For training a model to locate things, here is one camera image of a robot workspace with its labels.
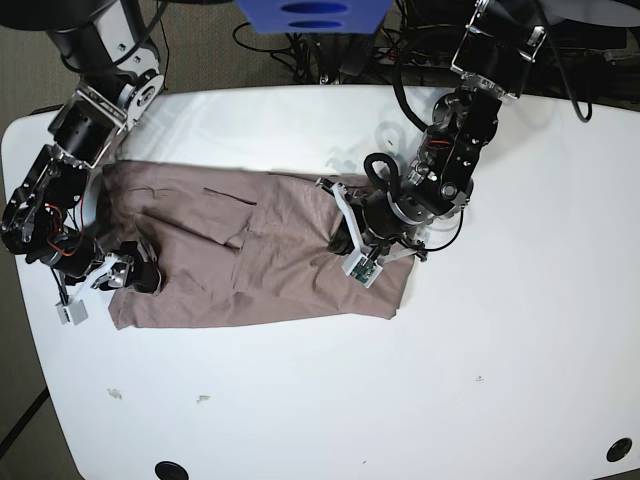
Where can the blue plastic mount plate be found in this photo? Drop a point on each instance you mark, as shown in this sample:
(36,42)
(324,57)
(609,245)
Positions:
(315,16)

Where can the mauve T-shirt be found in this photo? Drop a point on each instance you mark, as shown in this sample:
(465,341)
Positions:
(236,248)

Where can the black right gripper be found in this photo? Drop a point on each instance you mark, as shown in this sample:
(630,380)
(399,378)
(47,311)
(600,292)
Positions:
(144,276)

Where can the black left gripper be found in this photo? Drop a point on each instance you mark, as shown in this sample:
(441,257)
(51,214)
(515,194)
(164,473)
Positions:
(384,214)

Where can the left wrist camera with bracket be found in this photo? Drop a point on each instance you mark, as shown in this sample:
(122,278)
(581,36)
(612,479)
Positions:
(362,267)

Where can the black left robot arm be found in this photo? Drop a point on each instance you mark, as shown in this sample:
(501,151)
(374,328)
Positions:
(496,53)

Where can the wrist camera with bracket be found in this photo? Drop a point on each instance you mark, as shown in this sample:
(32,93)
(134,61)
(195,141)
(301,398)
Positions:
(362,267)
(75,310)

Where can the black table cable grommet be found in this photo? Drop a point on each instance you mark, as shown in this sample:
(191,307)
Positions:
(619,450)

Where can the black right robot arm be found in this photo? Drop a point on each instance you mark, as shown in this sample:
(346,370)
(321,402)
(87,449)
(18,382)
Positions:
(108,45)

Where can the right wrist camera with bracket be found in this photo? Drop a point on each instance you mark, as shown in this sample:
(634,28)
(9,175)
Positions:
(75,310)

